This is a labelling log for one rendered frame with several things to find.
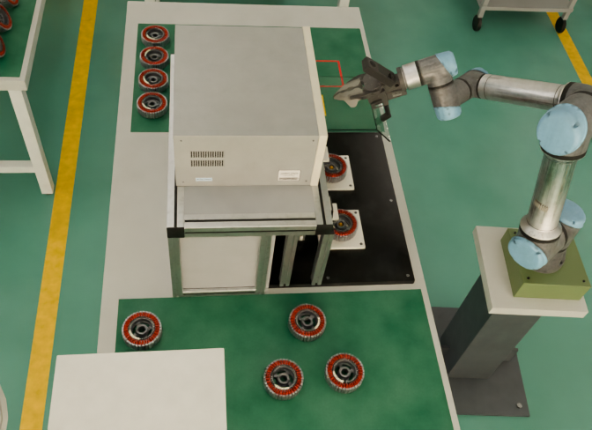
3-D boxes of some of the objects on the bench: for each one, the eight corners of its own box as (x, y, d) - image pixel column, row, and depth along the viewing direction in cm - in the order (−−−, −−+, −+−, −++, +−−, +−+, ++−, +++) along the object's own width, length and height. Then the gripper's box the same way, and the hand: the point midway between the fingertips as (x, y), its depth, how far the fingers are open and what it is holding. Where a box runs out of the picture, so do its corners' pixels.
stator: (343, 350, 196) (344, 344, 193) (370, 377, 192) (373, 372, 189) (315, 373, 191) (317, 368, 188) (344, 402, 187) (345, 396, 184)
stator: (353, 214, 223) (356, 207, 220) (358, 241, 216) (360, 235, 213) (321, 214, 221) (322, 208, 218) (325, 242, 215) (326, 236, 212)
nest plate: (358, 211, 225) (358, 209, 224) (365, 248, 216) (365, 247, 215) (314, 212, 223) (314, 210, 222) (319, 249, 214) (320, 248, 213)
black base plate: (380, 136, 250) (381, 132, 249) (413, 284, 213) (415, 280, 211) (255, 136, 244) (255, 131, 242) (267, 288, 206) (268, 285, 204)
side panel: (263, 285, 207) (271, 226, 181) (264, 294, 205) (272, 235, 179) (173, 288, 203) (167, 228, 177) (173, 297, 201) (167, 238, 175)
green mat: (420, 289, 212) (420, 288, 212) (468, 490, 176) (468, 490, 176) (118, 299, 199) (118, 299, 199) (103, 518, 163) (103, 518, 163)
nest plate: (347, 157, 239) (348, 155, 238) (353, 190, 231) (354, 188, 230) (307, 158, 237) (307, 155, 236) (311, 190, 228) (311, 189, 227)
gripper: (410, 100, 196) (341, 122, 201) (403, 79, 202) (337, 100, 206) (403, 80, 190) (333, 103, 194) (397, 59, 195) (329, 82, 200)
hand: (336, 94), depth 198 cm, fingers closed
